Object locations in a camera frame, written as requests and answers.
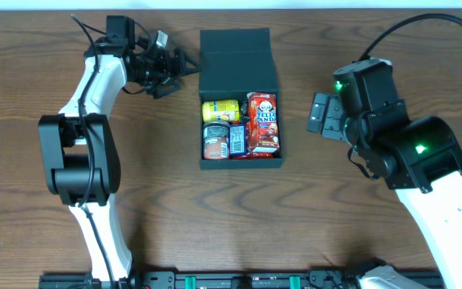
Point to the black rail with green clips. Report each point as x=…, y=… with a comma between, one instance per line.
x=172, y=280

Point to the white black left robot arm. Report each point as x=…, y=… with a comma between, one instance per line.
x=80, y=159

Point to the red Hello Panda pack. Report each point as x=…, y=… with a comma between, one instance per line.
x=263, y=124

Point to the blue white small box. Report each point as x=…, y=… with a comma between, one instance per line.
x=237, y=143

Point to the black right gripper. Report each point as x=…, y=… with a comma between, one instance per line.
x=325, y=119

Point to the black gift box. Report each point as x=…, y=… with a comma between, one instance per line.
x=233, y=64

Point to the yellow Mentos candy bottle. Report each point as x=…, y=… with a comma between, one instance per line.
x=224, y=110

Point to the red Pringles can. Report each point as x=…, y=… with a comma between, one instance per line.
x=216, y=140

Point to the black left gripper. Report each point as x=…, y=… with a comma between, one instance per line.
x=171, y=68

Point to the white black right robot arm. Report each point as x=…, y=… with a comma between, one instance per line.
x=420, y=160

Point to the red Hacks candy bag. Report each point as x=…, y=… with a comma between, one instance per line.
x=249, y=154

